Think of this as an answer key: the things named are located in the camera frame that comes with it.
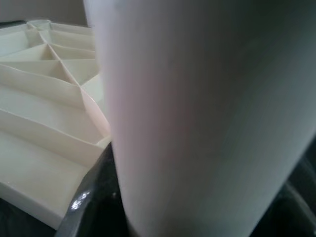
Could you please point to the white plastic table leg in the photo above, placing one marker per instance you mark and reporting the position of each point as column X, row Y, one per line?
column 197, row 111

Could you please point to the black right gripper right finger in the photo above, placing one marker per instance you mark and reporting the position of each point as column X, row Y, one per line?
column 296, row 209

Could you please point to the white plastic table top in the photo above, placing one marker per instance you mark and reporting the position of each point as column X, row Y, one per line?
column 37, row 148

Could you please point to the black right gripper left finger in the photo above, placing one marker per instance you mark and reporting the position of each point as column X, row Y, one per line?
column 98, row 209

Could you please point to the black table cover sheet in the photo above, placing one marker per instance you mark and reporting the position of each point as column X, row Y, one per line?
column 14, row 222

